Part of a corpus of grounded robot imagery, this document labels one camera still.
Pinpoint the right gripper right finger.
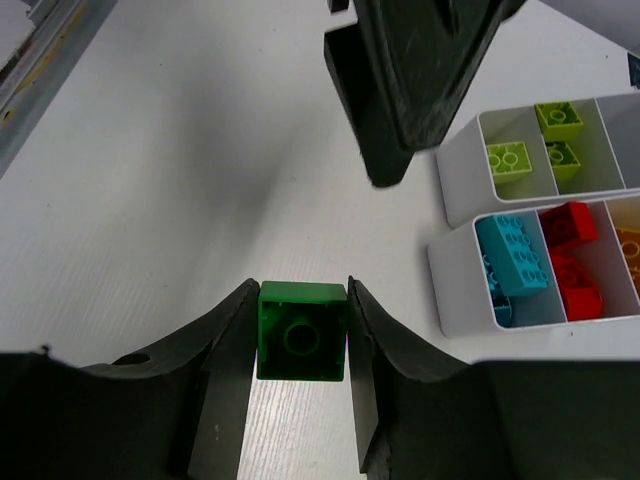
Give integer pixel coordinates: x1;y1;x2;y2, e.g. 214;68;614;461
346;279;639;479

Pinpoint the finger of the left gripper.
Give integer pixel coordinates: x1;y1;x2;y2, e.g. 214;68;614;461
324;23;413;188
355;0;524;150

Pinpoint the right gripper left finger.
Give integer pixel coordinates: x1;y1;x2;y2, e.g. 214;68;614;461
1;279;259;479

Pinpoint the pale lime small lego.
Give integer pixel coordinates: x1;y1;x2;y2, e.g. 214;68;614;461
486;141;533;185

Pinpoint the dark green square lego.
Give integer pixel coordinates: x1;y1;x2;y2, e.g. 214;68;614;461
256;281;347;382

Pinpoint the lime square lego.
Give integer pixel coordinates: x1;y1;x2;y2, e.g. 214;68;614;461
545;142;581;182
534;102;584;143

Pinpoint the long cyan lego brick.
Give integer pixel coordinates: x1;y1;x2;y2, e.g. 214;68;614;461
475;214;549;297

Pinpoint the red curved lego brick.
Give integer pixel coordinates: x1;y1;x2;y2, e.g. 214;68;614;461
551;253;603;322

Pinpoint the orange yellow lego brick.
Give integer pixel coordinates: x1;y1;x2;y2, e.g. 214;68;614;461
616;227;640;284

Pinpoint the small cyan lego brick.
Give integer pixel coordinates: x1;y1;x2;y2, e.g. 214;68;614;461
482;253;502;301

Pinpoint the red lego piece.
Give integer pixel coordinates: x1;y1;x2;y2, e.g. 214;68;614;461
539;201;599;253

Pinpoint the right white divided container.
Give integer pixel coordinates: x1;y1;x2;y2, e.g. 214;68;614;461
428;194;639;338

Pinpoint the white divided container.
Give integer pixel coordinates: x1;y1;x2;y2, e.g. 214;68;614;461
436;93;639;227
428;194;639;338

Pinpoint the left white divided container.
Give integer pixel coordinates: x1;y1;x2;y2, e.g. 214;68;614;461
436;93;639;227

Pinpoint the left blue table label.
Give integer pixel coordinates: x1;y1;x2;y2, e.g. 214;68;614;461
627;52;640;90

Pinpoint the aluminium table rail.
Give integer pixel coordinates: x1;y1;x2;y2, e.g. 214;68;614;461
1;1;116;173

